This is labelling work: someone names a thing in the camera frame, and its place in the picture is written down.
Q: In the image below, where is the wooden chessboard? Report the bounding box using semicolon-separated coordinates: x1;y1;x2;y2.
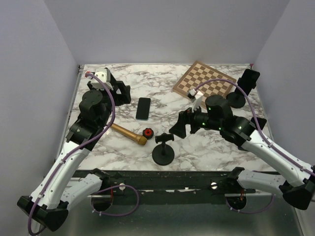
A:
172;60;237;110

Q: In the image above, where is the black folding phone stand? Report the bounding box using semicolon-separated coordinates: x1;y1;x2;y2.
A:
251;117;267;130

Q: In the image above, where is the black phone on back stand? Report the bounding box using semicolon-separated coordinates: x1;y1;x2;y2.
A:
238;69;260;95

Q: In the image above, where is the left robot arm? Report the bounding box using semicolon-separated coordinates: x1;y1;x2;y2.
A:
17;68;131;236

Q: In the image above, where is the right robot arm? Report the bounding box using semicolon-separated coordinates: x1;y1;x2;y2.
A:
169;95;315;210

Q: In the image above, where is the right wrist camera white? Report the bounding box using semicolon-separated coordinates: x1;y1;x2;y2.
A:
187;89;204;113

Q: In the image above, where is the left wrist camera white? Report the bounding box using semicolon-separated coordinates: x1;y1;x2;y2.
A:
85;68;110;90

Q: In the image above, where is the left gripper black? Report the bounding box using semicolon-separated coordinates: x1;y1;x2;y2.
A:
87;80;131;128

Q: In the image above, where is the black red knob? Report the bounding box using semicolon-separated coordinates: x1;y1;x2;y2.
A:
142;128;154;140

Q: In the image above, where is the black front table rail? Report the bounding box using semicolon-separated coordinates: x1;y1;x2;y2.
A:
70;169;276;205

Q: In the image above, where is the teal smartphone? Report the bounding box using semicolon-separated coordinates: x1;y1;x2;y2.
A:
135;97;151;120

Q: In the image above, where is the black round-base phone stand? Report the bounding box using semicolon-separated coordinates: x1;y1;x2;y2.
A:
152;133;175;166

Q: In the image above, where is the black back round-base stand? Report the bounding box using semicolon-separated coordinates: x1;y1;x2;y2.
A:
226;88;246;109

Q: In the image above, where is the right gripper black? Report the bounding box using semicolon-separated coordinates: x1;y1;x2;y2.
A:
168;100;222;139

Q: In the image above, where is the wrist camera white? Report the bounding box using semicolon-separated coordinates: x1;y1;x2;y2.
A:
187;89;204;113
85;68;110;90

